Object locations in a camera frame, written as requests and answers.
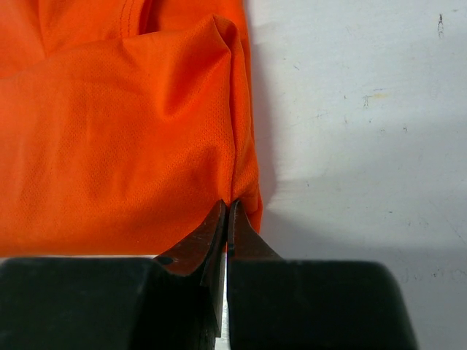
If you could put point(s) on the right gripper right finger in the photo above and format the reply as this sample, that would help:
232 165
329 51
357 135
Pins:
249 303

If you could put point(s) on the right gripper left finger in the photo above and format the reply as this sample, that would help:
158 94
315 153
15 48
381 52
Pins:
195 267

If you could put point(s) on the orange t shirt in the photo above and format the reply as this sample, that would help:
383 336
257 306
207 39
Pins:
122 123

